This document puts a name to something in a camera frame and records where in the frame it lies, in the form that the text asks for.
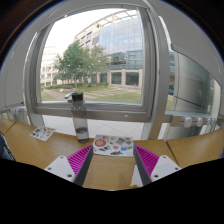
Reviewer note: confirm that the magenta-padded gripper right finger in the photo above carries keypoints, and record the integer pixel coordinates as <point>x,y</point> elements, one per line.
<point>163,166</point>

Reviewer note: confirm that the small colourful sticker sheet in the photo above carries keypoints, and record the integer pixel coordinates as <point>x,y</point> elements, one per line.
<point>42,133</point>

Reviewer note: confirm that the glass-fronted building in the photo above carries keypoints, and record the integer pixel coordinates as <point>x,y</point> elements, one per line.
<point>123,36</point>

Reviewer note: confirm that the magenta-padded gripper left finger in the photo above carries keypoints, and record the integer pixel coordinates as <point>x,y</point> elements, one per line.
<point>61,166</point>

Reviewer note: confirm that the dark blue chair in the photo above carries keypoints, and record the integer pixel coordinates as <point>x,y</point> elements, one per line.
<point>5,148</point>

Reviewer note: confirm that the green tree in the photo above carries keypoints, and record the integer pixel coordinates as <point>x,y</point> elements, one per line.
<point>75,61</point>

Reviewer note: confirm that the large colourful sticker sheet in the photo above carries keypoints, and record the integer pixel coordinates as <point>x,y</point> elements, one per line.
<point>113,145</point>

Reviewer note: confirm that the clear grey bottle, black cap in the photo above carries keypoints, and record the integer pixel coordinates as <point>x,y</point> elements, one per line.
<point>80,116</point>

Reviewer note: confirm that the grey window frame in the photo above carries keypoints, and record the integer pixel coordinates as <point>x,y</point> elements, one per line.
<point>100,111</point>

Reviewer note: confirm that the grey rail with white knobs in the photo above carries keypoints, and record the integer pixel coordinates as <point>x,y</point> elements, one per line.
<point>15,111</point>
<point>196,120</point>

